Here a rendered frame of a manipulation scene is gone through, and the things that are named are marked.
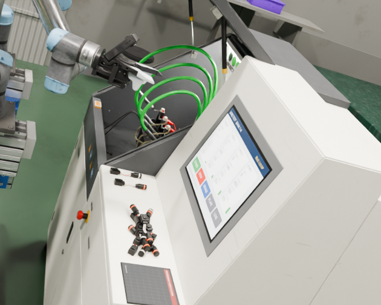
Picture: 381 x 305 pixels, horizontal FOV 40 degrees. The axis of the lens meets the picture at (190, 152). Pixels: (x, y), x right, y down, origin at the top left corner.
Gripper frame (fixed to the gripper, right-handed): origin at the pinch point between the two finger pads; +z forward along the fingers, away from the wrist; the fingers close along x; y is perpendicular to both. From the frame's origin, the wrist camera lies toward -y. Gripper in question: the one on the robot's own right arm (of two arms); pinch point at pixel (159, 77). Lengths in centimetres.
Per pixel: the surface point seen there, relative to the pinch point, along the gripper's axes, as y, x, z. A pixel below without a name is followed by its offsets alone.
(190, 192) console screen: 32.8, -5.2, 23.3
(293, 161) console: 1.3, 25.3, 42.8
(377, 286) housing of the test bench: 29, 14, 85
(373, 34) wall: -51, -469, 167
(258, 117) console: -0.9, -0.4, 32.7
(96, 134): 44, -53, -21
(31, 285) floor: 138, -68, -27
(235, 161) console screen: 13.6, 5.2, 31.5
